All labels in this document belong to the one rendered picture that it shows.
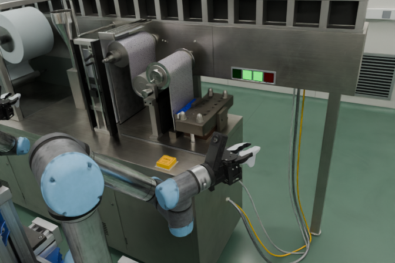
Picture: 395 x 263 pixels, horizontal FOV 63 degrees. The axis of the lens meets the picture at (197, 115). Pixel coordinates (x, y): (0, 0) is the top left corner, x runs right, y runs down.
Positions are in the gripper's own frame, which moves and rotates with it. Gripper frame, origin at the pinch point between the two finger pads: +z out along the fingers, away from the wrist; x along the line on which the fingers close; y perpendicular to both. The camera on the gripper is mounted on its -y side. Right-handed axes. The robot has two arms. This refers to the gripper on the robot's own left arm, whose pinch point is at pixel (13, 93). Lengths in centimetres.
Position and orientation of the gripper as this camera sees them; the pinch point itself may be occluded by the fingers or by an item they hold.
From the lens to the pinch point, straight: 183.3
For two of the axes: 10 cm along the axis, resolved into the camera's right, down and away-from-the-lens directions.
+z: 0.3, -4.6, 8.9
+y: -0.8, 8.8, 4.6
